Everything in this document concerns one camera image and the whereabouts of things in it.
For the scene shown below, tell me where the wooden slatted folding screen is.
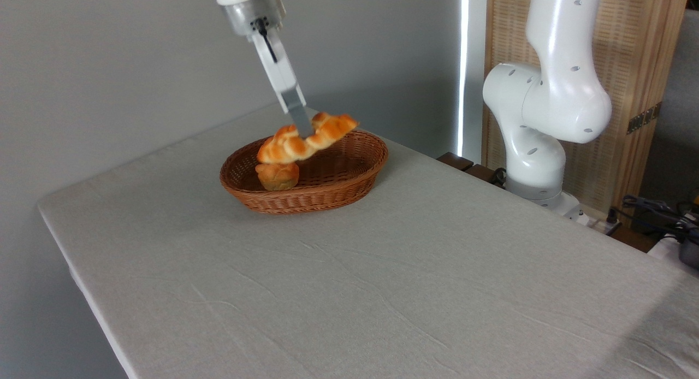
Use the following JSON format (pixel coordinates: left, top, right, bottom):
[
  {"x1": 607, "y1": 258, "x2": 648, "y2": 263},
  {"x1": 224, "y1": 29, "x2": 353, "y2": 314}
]
[{"x1": 483, "y1": 0, "x2": 692, "y2": 214}]

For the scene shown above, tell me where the small round bread roll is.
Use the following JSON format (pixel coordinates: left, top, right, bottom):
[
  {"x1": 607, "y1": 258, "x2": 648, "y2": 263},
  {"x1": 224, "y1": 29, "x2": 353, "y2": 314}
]
[{"x1": 255, "y1": 162, "x2": 300, "y2": 192}]

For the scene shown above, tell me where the dark metal screen hinge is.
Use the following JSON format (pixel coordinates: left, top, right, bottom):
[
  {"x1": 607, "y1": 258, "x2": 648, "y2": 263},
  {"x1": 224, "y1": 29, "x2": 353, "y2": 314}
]
[{"x1": 626, "y1": 102, "x2": 663, "y2": 135}]

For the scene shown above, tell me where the white vertical wall post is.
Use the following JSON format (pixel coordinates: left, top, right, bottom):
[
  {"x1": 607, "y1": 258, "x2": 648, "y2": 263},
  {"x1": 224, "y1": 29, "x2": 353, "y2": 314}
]
[{"x1": 458, "y1": 0, "x2": 488, "y2": 158}]

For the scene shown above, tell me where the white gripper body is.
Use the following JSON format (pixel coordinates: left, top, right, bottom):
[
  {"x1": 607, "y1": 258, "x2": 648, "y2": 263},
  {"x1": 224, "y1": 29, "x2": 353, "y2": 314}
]
[{"x1": 250, "y1": 28, "x2": 300, "y2": 94}]

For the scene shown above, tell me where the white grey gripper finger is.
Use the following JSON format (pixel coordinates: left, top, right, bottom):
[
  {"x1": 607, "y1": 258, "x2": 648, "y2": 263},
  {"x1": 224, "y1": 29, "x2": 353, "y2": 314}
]
[{"x1": 279, "y1": 84, "x2": 316, "y2": 140}]

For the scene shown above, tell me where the black cable bundle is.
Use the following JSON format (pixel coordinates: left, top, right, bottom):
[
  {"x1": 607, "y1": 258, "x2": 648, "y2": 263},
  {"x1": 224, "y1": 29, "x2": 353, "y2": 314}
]
[{"x1": 607, "y1": 195, "x2": 699, "y2": 244}]

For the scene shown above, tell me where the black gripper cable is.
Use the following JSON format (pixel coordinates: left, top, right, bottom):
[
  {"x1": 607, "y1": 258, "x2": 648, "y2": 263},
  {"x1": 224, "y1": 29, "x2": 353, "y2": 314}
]
[{"x1": 256, "y1": 17, "x2": 278, "y2": 63}]

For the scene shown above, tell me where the brown wicker oval basket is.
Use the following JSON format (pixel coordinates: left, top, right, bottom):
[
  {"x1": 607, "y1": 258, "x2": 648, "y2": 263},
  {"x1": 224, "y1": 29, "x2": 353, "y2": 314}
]
[{"x1": 220, "y1": 129, "x2": 389, "y2": 215}]

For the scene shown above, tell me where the dark brown wooden block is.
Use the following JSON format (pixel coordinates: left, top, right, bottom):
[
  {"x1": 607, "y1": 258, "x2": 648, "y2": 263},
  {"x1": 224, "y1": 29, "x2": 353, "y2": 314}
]
[
  {"x1": 437, "y1": 152, "x2": 475, "y2": 172},
  {"x1": 464, "y1": 164, "x2": 507, "y2": 189}
]

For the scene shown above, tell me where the light grey tablecloth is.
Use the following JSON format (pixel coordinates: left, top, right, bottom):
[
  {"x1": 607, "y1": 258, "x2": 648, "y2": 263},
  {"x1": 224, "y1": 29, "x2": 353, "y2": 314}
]
[{"x1": 37, "y1": 103, "x2": 699, "y2": 379}]

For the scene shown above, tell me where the long braided bread loaf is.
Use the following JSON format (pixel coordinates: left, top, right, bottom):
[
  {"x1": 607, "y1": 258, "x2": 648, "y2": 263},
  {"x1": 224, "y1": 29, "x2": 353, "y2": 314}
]
[{"x1": 257, "y1": 112, "x2": 360, "y2": 165}]

